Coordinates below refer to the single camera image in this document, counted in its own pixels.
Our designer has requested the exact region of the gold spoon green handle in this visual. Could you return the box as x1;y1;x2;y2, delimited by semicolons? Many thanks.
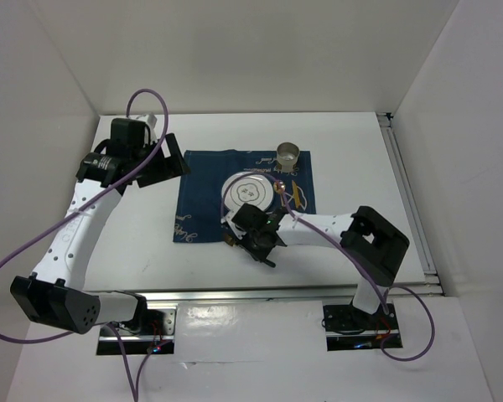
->
273;180;288;209

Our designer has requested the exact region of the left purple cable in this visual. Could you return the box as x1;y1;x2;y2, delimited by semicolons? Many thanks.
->
0;89;169;401

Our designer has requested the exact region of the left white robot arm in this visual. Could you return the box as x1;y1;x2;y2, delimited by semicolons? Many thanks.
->
10;114;190;334

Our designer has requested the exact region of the white round plate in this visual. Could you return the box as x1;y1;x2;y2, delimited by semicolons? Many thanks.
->
220;172;274;217

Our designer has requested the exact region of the aluminium frame rail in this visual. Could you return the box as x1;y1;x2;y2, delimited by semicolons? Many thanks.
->
376;113;441;286
86;276;443;304

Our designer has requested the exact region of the aluminium frame rail right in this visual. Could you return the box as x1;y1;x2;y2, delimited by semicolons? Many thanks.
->
376;113;441;286

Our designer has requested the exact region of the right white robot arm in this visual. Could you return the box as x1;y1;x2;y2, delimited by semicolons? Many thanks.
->
220;204;410;328

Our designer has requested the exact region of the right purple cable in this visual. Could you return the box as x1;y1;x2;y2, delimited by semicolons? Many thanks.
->
220;169;436;361

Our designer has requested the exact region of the purple cable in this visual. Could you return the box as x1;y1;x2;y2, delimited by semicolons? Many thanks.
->
220;169;436;361
0;89;169;401

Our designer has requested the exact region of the metal cup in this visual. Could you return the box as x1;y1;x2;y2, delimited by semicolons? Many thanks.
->
276;142;300;173

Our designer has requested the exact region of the gold fork green handle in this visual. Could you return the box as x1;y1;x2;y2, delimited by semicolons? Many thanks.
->
223;234;236;246

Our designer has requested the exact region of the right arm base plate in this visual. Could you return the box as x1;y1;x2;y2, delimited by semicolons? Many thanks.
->
321;303;402;352

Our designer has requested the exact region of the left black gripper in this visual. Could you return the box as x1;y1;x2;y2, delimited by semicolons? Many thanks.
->
131;132;190;188

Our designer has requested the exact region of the dark blue cloth placemat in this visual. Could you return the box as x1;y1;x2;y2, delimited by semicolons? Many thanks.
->
173;149;316;244

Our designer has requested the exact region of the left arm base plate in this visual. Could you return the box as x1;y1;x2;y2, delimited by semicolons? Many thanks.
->
96;305;177;356

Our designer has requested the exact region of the gold knife green handle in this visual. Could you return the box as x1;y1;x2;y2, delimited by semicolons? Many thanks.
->
292;180;302;209

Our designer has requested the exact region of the aluminium frame rail front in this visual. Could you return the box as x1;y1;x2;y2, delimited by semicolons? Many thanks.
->
86;276;443;304

